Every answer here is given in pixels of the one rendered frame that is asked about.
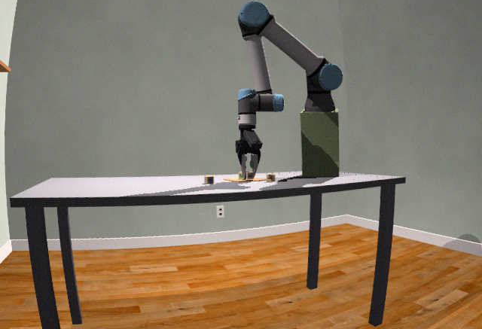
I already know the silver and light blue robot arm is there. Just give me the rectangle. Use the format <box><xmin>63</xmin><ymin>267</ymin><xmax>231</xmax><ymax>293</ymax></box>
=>
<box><xmin>237</xmin><ymin>1</ymin><xmax>343</xmax><ymax>125</ymax></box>

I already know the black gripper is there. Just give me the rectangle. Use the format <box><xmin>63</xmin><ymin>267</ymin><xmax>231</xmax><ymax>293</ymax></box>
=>
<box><xmin>236</xmin><ymin>125</ymin><xmax>261</xmax><ymax>179</ymax></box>

